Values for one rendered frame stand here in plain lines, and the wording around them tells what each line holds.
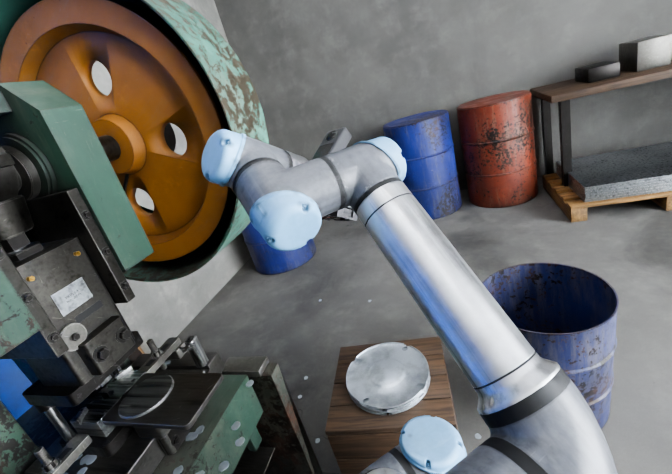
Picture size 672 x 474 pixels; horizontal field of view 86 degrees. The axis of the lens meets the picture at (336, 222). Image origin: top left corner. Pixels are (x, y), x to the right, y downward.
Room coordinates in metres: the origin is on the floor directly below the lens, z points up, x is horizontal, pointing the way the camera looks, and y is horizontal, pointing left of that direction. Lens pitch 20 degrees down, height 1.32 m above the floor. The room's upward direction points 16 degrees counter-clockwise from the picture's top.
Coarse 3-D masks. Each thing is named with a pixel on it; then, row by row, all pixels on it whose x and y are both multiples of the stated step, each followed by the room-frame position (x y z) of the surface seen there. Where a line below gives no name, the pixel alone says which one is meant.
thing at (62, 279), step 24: (72, 240) 0.77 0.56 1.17; (24, 264) 0.67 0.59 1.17; (48, 264) 0.70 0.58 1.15; (72, 264) 0.74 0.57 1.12; (48, 288) 0.68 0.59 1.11; (72, 288) 0.72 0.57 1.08; (96, 288) 0.76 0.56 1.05; (48, 312) 0.66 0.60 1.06; (72, 312) 0.69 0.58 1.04; (96, 312) 0.73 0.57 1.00; (72, 336) 0.66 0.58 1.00; (96, 336) 0.68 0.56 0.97; (120, 336) 0.72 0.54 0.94; (48, 360) 0.66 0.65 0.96; (72, 360) 0.65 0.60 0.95; (96, 360) 0.66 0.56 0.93; (48, 384) 0.68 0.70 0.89; (72, 384) 0.65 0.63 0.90
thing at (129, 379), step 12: (132, 372) 0.80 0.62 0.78; (144, 372) 0.79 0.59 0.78; (108, 384) 0.78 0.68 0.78; (120, 384) 0.77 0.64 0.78; (132, 384) 0.75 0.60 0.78; (108, 396) 0.75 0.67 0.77; (120, 396) 0.72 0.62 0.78; (96, 408) 0.70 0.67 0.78; (108, 408) 0.69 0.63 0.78; (72, 420) 0.68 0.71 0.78; (84, 420) 0.67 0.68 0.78; (96, 420) 0.66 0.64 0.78; (84, 432) 0.68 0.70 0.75; (96, 432) 0.66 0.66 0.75; (108, 432) 0.66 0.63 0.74
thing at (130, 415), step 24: (144, 384) 0.73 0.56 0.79; (168, 384) 0.71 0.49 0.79; (192, 384) 0.69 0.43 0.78; (216, 384) 0.67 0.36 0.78; (120, 408) 0.67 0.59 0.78; (144, 408) 0.65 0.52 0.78; (168, 408) 0.63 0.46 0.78; (192, 408) 0.61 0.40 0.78; (144, 432) 0.65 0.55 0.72; (168, 432) 0.65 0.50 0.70
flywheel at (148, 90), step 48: (48, 0) 1.04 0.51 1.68; (96, 0) 0.99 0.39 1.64; (48, 48) 1.10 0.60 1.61; (96, 48) 1.06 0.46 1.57; (144, 48) 0.97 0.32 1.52; (96, 96) 1.08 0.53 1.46; (144, 96) 1.03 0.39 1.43; (192, 96) 0.94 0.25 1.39; (144, 144) 1.05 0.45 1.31; (192, 144) 1.00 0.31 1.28; (192, 192) 1.02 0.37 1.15; (192, 240) 1.00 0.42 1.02
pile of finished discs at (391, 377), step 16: (368, 352) 1.10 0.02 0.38; (384, 352) 1.08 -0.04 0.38; (400, 352) 1.05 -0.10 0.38; (416, 352) 1.03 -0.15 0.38; (352, 368) 1.04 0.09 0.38; (368, 368) 1.02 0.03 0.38; (384, 368) 0.99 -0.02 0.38; (400, 368) 0.97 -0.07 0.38; (416, 368) 0.96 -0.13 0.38; (352, 384) 0.97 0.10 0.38; (368, 384) 0.95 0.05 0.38; (384, 384) 0.92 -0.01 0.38; (400, 384) 0.91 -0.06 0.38; (416, 384) 0.89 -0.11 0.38; (368, 400) 0.89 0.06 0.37; (384, 400) 0.87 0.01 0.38; (400, 400) 0.85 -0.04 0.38; (416, 400) 0.85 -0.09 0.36
